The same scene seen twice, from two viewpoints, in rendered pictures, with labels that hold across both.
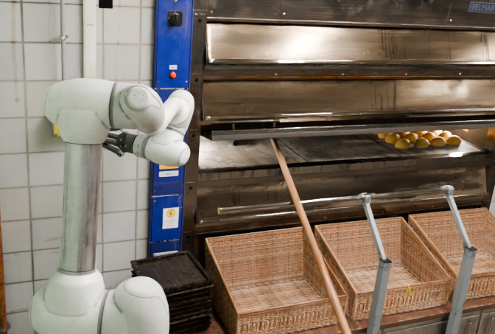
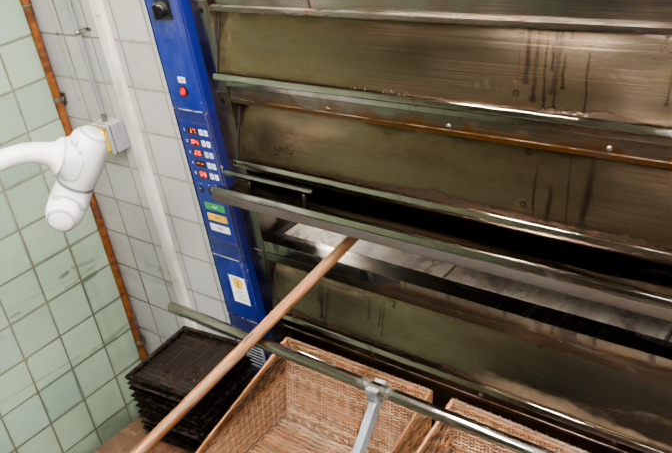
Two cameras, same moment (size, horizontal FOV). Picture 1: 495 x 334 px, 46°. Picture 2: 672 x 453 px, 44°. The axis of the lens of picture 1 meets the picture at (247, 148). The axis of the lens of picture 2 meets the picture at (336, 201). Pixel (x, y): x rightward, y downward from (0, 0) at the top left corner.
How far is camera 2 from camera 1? 271 cm
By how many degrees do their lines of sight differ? 62
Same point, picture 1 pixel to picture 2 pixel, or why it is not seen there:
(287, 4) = not seen: outside the picture
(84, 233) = not seen: outside the picture
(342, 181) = (507, 341)
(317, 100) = (406, 168)
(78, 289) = not seen: outside the picture
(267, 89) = (326, 131)
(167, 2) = not seen: outside the picture
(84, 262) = not seen: outside the picture
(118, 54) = (137, 55)
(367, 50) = (487, 80)
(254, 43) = (279, 50)
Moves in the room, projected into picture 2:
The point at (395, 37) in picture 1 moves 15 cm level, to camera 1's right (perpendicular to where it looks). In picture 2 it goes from (564, 52) to (622, 68)
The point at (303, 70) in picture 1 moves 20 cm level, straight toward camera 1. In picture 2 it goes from (368, 106) to (292, 130)
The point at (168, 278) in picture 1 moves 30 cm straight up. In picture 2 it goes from (173, 367) to (148, 288)
